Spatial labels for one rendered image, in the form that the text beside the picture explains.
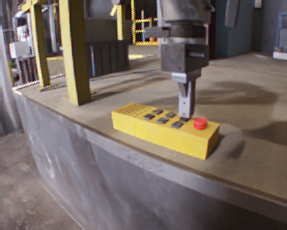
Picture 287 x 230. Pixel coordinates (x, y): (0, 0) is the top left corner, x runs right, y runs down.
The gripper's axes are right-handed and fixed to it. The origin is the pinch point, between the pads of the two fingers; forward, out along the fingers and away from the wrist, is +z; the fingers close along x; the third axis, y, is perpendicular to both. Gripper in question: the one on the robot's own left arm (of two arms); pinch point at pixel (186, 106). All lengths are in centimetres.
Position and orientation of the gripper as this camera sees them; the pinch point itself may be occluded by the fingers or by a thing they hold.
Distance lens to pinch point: 39.7
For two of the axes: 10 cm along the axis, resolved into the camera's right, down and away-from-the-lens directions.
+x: 6.1, -3.3, 7.2
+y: 7.9, 2.2, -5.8
